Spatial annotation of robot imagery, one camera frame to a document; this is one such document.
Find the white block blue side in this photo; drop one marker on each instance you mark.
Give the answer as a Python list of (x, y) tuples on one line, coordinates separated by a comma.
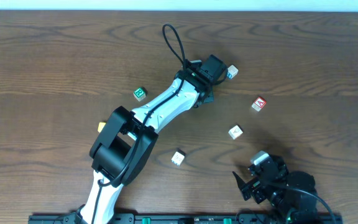
[(232, 71)]

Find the yellow letter block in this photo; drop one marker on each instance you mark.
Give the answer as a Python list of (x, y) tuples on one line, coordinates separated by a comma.
[(101, 125)]

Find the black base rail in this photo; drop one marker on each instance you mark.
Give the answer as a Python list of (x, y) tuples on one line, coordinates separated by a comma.
[(129, 218)]

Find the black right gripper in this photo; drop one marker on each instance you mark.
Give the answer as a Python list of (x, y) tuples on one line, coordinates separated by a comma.
[(250, 184)]

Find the white block orange letter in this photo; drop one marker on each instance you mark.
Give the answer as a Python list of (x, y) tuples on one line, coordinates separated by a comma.
[(235, 132)]

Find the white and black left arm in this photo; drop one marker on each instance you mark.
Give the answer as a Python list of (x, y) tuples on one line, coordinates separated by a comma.
[(124, 145)]

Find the plain white wooden block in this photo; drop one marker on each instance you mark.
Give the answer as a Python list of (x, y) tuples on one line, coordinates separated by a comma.
[(178, 158)]

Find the green letter R block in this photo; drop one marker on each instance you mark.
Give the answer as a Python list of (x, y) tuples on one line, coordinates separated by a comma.
[(140, 93)]

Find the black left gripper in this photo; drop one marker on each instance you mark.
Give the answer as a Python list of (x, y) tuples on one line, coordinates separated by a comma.
[(208, 98)]

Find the red letter A block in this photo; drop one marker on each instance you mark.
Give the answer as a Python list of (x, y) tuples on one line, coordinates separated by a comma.
[(258, 104)]

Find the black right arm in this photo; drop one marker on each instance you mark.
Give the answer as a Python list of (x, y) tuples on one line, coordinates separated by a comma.
[(291, 194)]

